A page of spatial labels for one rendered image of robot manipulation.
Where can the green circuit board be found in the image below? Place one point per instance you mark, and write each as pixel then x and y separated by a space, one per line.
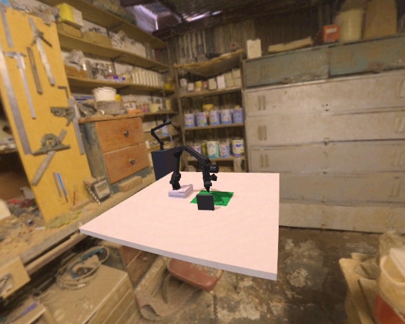
pixel 223 201

